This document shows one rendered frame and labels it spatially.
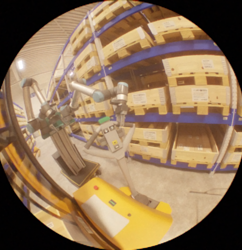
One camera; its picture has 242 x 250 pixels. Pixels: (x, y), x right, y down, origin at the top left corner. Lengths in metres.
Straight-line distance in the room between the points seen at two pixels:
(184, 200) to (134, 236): 1.17
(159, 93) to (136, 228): 1.28
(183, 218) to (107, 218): 1.18
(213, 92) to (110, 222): 1.47
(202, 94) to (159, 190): 1.55
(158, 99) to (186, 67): 0.54
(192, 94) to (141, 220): 1.21
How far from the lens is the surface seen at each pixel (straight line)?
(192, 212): 1.69
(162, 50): 1.24
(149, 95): 1.18
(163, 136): 1.31
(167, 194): 1.68
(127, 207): 0.71
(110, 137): 0.59
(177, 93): 1.11
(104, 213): 0.74
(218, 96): 1.21
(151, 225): 0.67
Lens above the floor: 1.56
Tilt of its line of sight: 20 degrees down
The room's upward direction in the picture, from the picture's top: 16 degrees counter-clockwise
